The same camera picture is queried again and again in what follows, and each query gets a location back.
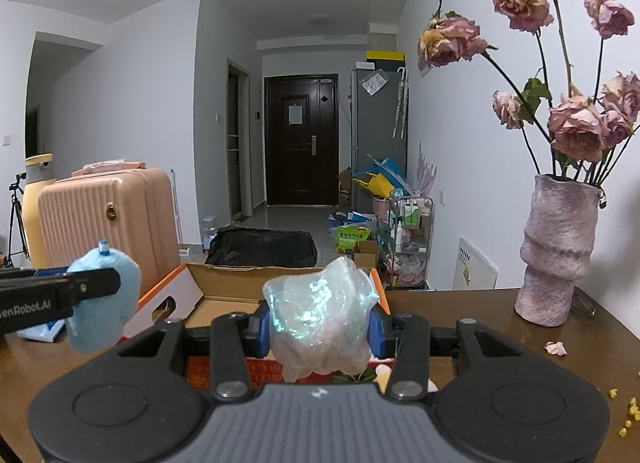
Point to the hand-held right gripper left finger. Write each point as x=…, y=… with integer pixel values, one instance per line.
x=263, y=334

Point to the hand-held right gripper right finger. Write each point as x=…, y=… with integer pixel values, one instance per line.
x=378, y=339

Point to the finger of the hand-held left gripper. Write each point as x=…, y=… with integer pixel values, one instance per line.
x=97, y=283

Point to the light blue plush toy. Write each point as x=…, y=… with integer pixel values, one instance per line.
x=100, y=325

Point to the iridescent plastic bag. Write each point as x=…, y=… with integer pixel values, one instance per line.
x=320, y=313

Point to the orange-edged cardboard box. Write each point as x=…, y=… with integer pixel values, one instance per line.
x=225, y=283

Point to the blue tissue pack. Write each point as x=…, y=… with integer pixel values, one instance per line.
x=42, y=332

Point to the pink ribbed suitcase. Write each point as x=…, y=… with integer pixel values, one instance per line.
x=125, y=223

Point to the small open cardboard box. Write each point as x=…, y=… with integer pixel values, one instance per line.
x=365, y=253

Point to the black bag on floor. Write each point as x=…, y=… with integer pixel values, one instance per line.
x=260, y=245

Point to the yellow grey bottle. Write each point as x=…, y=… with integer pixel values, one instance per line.
x=32, y=203

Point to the green printed bag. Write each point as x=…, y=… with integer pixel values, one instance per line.
x=352, y=239

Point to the black tripod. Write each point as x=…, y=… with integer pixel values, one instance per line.
x=16, y=203

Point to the clear water bottle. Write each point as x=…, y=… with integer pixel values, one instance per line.
x=209, y=233

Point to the pink flat item on suitcase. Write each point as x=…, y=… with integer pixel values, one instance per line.
x=107, y=168

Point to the white leaning board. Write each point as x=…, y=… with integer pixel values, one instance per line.
x=475, y=263

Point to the blue white package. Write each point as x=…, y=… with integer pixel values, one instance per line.
x=350, y=219

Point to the pink bin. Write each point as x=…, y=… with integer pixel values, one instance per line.
x=382, y=208

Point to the brown cardboard box by door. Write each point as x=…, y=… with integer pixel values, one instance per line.
x=345, y=188

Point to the blue and yellow bags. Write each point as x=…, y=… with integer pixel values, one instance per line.
x=380, y=178

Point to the pink feather decoration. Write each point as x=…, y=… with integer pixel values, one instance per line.
x=422, y=173

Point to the fallen pink petal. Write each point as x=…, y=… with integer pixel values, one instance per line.
x=555, y=348

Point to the dark brown door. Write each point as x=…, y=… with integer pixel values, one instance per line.
x=300, y=153

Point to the pink textured vase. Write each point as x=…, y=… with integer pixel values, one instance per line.
x=555, y=253

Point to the grey refrigerator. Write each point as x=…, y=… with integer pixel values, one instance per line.
x=375, y=138

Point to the white folded umbrella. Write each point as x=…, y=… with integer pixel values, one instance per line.
x=400, y=103

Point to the clear plastic bag on refrigerator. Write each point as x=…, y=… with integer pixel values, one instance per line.
x=374, y=83

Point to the scattered yellow crumbs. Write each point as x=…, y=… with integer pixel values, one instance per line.
x=634, y=408

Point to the yellow black box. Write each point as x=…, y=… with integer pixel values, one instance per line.
x=385, y=57

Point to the dried pink rose bouquet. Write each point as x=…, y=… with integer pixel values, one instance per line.
x=575, y=123

